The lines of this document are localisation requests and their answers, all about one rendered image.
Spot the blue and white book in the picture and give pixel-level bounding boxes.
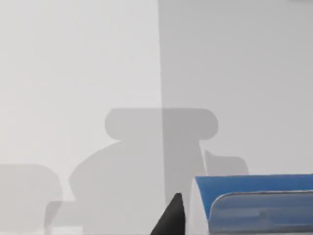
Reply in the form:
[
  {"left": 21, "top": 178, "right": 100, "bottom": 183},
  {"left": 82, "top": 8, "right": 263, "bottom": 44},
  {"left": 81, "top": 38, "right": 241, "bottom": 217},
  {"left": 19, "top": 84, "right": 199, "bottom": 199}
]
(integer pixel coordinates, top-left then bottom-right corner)
[{"left": 189, "top": 173, "right": 313, "bottom": 233}]

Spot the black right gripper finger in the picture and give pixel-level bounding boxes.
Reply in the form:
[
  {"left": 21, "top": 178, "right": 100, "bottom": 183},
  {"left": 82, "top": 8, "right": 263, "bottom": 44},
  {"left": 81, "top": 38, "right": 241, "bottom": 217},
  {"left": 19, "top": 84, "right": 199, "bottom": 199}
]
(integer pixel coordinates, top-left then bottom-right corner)
[{"left": 149, "top": 192, "right": 186, "bottom": 235}]

